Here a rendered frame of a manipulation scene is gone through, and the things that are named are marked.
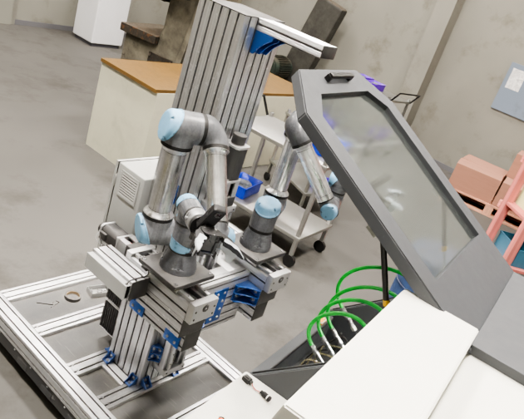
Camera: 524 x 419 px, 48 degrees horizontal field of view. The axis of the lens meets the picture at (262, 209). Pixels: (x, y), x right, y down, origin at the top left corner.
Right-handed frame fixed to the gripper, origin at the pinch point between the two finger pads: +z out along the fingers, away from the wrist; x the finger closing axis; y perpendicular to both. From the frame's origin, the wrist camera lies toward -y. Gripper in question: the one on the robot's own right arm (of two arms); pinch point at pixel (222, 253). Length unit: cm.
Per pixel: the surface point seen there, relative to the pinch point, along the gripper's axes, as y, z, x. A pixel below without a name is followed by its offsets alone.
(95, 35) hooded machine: 110, -857, -138
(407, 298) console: -15, 33, -39
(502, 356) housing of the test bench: -13, 51, -62
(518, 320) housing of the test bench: -16, 36, -85
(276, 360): 45, -9, -47
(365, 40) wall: -66, -737, -539
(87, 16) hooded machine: 89, -874, -121
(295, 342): 43, -19, -60
